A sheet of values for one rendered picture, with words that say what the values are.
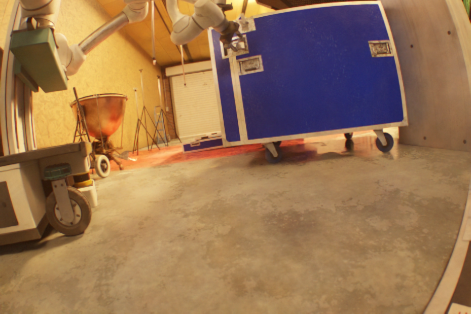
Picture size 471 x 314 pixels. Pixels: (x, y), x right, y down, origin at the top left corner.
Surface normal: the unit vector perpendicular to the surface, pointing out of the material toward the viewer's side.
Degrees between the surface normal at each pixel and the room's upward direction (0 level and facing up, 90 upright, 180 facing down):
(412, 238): 0
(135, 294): 0
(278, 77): 90
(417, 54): 90
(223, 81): 90
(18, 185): 90
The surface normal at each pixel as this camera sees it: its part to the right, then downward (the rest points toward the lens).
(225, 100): -0.30, 0.11
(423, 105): -0.99, 0.15
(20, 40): 0.62, -0.04
